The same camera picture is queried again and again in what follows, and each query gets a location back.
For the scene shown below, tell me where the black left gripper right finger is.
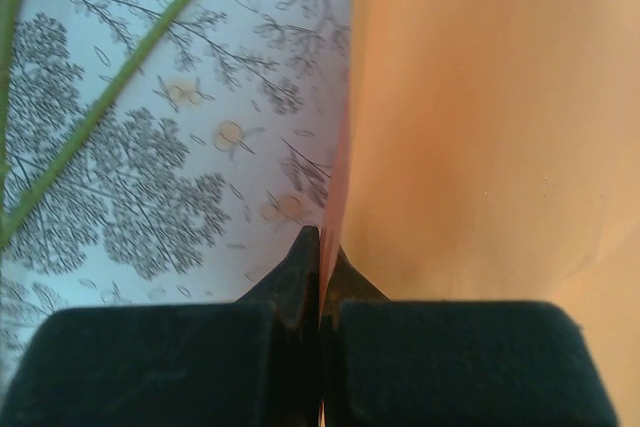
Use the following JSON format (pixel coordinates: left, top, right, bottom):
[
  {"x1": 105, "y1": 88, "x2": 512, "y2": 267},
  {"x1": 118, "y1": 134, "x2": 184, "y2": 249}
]
[{"x1": 321, "y1": 244, "x2": 620, "y2": 427}]

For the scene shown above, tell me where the orange wrapping paper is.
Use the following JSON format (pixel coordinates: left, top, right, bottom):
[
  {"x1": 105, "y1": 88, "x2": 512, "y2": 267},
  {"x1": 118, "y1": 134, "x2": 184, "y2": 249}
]
[{"x1": 319, "y1": 0, "x2": 640, "y2": 427}]

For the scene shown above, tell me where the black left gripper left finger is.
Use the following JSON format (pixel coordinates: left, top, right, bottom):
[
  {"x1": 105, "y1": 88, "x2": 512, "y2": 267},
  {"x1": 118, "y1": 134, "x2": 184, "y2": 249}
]
[{"x1": 0, "y1": 224, "x2": 322, "y2": 427}]

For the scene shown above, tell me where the pink artificial flower spray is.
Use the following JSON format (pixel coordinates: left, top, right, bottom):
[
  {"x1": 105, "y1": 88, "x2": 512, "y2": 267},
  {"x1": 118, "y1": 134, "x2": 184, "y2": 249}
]
[{"x1": 0, "y1": 0, "x2": 236, "y2": 251}]

